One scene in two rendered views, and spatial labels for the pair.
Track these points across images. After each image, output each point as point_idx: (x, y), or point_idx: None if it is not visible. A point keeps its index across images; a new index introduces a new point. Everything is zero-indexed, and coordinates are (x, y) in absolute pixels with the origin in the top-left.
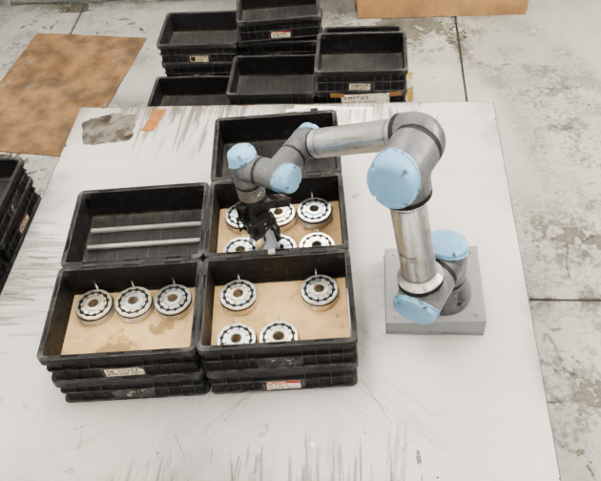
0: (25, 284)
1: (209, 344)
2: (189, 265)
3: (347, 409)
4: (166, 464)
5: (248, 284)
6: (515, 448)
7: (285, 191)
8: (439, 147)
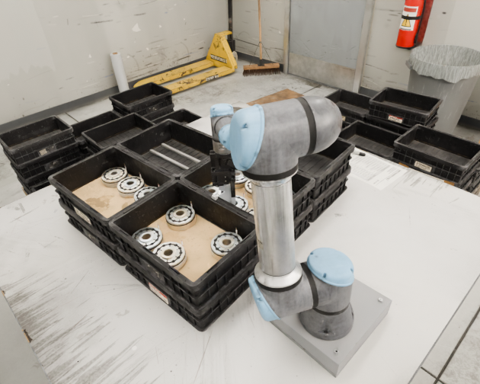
0: None
1: (135, 232)
2: (168, 179)
3: (179, 344)
4: (61, 288)
5: (192, 212)
6: None
7: (223, 144)
8: (312, 129)
